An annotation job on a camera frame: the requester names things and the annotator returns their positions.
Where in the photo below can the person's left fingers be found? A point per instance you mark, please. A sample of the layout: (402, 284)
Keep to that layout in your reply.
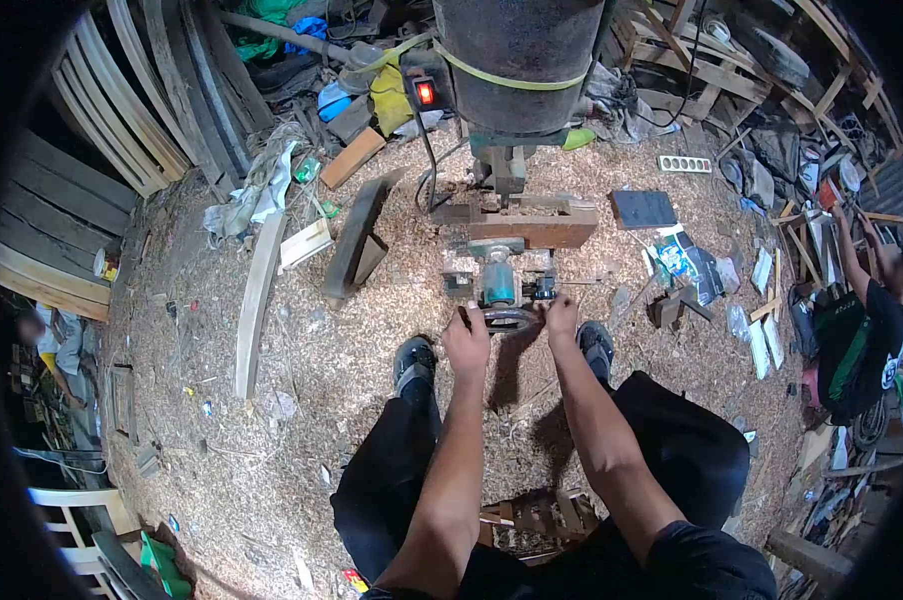
(453, 319)

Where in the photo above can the person's body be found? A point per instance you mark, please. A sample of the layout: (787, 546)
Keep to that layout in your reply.
(571, 570)

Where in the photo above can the person's legs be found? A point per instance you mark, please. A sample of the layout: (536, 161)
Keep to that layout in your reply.
(669, 442)

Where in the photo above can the long curved pale wooden plank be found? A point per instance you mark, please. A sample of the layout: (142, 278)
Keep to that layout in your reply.
(256, 300)

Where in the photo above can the orange-brown wooden block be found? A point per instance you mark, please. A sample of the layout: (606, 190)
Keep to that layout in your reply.
(352, 157)

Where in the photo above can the wooden stool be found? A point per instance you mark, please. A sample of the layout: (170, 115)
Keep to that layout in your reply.
(538, 517)

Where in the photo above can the person's right fingers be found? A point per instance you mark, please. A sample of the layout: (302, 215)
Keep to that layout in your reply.
(560, 301)

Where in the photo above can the grey crumpled cloth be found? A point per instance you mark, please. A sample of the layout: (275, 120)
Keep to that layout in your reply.
(253, 191)

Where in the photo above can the dark wooden beam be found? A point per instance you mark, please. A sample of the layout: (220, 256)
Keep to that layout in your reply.
(355, 236)

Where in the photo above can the white power strip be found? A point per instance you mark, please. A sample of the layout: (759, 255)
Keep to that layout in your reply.
(684, 163)

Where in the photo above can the brown wooden workpiece block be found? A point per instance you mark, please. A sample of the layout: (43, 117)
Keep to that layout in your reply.
(541, 225)

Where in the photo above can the woodworking machine with drum motor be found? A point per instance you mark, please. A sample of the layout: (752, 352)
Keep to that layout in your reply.
(515, 97)

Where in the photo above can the stack of dark planks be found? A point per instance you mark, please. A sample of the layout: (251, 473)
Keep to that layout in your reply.
(54, 225)

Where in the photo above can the person's left hand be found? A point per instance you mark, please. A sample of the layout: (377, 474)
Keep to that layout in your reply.
(466, 345)

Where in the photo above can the small pale wooden board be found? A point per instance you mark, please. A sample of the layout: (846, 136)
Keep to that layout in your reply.
(306, 244)

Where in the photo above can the dark square board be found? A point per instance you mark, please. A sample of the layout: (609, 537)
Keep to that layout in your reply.
(643, 208)

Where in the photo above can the stack of curved wooden slats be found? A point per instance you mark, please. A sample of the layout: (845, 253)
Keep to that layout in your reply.
(121, 112)

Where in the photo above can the white chair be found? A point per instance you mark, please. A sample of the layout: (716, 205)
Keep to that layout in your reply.
(76, 536)

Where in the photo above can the person's right hand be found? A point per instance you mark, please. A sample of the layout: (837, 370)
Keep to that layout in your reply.
(561, 319)

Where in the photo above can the dark metal handwheel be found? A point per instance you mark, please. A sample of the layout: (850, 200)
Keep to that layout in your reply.
(508, 320)

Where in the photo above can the blue and white plastic bag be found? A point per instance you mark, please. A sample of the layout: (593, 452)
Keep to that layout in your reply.
(680, 259)

